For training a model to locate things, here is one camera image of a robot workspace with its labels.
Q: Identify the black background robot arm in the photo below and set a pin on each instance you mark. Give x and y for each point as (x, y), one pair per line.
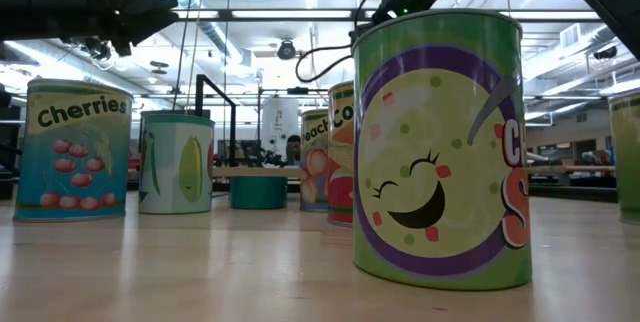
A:
(265, 159)

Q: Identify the black frame wooden shelf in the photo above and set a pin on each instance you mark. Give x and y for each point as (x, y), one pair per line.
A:
(260, 172)

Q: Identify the black ceiling device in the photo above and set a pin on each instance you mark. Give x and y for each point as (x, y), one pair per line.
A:
(606, 53)

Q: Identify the black rail camera cluster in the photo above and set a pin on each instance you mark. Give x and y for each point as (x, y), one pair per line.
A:
(97, 49)

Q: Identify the green oranges can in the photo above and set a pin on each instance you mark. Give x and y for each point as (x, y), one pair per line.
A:
(627, 162)

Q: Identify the black monitor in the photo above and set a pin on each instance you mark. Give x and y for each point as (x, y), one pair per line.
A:
(170, 112)

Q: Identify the background wooden table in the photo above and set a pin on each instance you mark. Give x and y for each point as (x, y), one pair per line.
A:
(570, 168)

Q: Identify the black round ceiling camera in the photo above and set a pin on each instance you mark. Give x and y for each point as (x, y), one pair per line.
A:
(286, 51)

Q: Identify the black overhead frame bar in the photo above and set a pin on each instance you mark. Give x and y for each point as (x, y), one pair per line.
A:
(225, 14)

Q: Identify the green chicken soup can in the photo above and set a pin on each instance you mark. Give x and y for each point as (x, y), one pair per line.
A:
(440, 162)

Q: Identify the red orange corn can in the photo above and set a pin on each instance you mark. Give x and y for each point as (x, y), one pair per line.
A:
(341, 162)

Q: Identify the white cylindrical tank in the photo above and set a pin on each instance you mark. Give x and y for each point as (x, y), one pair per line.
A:
(275, 122)

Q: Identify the white vegetables can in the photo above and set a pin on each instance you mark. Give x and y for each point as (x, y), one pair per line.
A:
(175, 167)

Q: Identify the person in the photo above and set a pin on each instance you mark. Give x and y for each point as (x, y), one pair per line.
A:
(294, 148)

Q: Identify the blue cherries can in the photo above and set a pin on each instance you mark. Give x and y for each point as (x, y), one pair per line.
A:
(72, 152)

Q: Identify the black table edge rail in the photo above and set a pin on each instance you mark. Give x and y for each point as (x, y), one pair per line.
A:
(575, 194)

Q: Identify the short teal can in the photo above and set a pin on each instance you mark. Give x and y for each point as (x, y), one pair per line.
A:
(257, 193)

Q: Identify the peaches can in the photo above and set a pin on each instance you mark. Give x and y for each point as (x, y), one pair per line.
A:
(314, 162)

